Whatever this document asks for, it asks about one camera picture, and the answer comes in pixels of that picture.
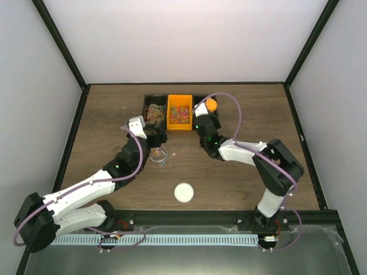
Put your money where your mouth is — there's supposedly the clear plastic cup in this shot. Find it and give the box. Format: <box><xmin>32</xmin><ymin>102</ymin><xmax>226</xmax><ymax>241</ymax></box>
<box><xmin>149</xmin><ymin>145</ymin><xmax>169</xmax><ymax>164</ymax></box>

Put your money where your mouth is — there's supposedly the black bin with popsicle candies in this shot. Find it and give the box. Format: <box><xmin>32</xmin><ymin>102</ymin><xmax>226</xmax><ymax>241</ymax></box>
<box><xmin>142</xmin><ymin>95</ymin><xmax>168</xmax><ymax>129</ymax></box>

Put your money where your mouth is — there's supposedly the yellow bin with star candies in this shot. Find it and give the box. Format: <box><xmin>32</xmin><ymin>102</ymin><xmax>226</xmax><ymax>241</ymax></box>
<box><xmin>166</xmin><ymin>94</ymin><xmax>193</xmax><ymax>131</ymax></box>

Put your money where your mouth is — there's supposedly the black bin with lollipops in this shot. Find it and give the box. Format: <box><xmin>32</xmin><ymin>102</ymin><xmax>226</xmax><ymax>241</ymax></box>
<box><xmin>192</xmin><ymin>95</ymin><xmax>221</xmax><ymax>129</ymax></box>

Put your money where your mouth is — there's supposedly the orange plastic scoop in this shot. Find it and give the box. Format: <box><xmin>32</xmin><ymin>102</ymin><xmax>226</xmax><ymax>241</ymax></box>
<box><xmin>205</xmin><ymin>97</ymin><xmax>218</xmax><ymax>112</ymax></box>

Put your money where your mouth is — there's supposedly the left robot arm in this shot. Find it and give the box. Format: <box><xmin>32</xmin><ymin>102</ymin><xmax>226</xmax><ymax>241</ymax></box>
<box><xmin>13</xmin><ymin>127</ymin><xmax>167</xmax><ymax>253</ymax></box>

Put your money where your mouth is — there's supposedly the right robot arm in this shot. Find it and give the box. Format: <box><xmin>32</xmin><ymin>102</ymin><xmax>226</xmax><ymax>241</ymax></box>
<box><xmin>194</xmin><ymin>115</ymin><xmax>304</xmax><ymax>231</ymax></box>

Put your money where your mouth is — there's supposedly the white round lid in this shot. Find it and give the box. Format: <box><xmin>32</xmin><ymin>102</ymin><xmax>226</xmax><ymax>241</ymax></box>
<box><xmin>174</xmin><ymin>183</ymin><xmax>194</xmax><ymax>203</ymax></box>

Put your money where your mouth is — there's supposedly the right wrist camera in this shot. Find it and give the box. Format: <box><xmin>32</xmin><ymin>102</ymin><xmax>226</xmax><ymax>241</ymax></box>
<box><xmin>194</xmin><ymin>103</ymin><xmax>210</xmax><ymax>117</ymax></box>

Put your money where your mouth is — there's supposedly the black frame base bar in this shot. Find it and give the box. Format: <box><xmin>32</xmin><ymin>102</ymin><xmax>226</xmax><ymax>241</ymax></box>
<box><xmin>36</xmin><ymin>209</ymin><xmax>339</xmax><ymax>233</ymax></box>

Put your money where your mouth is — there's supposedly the light blue slotted rail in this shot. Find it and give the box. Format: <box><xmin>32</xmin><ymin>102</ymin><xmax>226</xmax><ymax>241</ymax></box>
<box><xmin>52</xmin><ymin>234</ymin><xmax>259</xmax><ymax>247</ymax></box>

